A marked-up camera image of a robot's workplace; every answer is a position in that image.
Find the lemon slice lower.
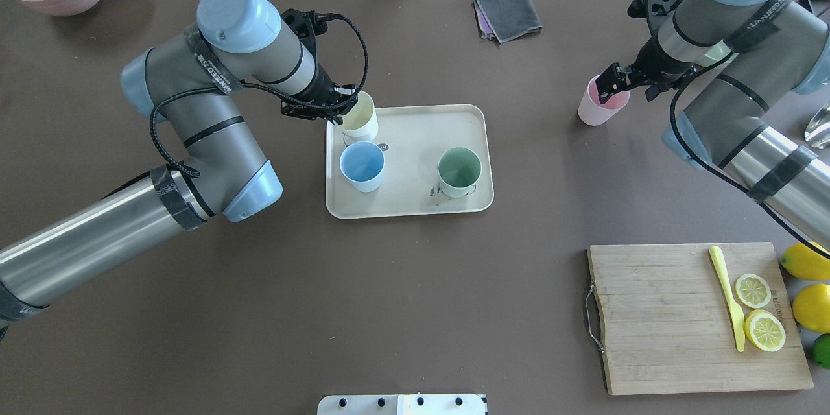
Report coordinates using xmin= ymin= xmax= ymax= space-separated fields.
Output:
xmin=734 ymin=273 xmax=772 ymax=309

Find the purple cloth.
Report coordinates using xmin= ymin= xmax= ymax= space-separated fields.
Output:
xmin=473 ymin=2 xmax=495 ymax=40

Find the green cup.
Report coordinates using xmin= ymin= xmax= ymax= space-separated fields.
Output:
xmin=438 ymin=147 xmax=481 ymax=198

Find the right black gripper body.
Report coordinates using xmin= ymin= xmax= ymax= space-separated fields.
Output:
xmin=626 ymin=0 xmax=696 ymax=90

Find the beige rabbit tray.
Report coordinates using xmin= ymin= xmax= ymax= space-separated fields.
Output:
xmin=326 ymin=104 xmax=494 ymax=219

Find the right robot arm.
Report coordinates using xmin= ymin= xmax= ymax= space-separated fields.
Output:
xmin=595 ymin=0 xmax=829 ymax=249

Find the yellow lemon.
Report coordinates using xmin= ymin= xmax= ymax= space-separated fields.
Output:
xmin=781 ymin=243 xmax=829 ymax=280
xmin=792 ymin=284 xmax=829 ymax=333

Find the green bowl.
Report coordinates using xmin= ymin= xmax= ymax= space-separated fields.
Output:
xmin=696 ymin=41 xmax=736 ymax=67

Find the blue cup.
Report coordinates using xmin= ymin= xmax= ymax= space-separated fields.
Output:
xmin=340 ymin=142 xmax=386 ymax=193

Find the yellow lemon lower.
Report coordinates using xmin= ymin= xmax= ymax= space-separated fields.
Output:
xmin=792 ymin=284 xmax=829 ymax=333

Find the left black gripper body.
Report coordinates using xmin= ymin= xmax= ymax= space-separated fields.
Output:
xmin=281 ymin=9 xmax=354 ymax=110

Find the yellow plastic knife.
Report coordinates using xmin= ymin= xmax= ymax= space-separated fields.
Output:
xmin=709 ymin=244 xmax=746 ymax=353

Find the cream white cup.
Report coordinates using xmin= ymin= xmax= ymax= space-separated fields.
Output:
xmin=340 ymin=91 xmax=379 ymax=142

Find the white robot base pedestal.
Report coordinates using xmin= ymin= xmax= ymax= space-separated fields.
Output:
xmin=316 ymin=392 xmax=488 ymax=414

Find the yellow lemon upper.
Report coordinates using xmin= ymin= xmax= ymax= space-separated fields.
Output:
xmin=781 ymin=243 xmax=829 ymax=280

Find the grey cloth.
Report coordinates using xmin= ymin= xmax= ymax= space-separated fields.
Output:
xmin=473 ymin=0 xmax=543 ymax=45

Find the lemon slice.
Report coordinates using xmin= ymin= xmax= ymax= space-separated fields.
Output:
xmin=744 ymin=309 xmax=787 ymax=352
xmin=734 ymin=273 xmax=772 ymax=309

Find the green lime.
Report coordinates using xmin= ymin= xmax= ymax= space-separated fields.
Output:
xmin=812 ymin=333 xmax=830 ymax=370

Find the bamboo cutting board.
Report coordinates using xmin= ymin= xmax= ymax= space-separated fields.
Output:
xmin=587 ymin=243 xmax=813 ymax=396

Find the lemon slice upper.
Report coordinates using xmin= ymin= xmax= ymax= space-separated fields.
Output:
xmin=744 ymin=309 xmax=787 ymax=352

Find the pink cup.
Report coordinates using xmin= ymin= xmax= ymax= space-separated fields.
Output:
xmin=577 ymin=75 xmax=630 ymax=126

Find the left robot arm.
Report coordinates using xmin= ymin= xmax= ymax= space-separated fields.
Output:
xmin=1 ymin=0 xmax=364 ymax=330

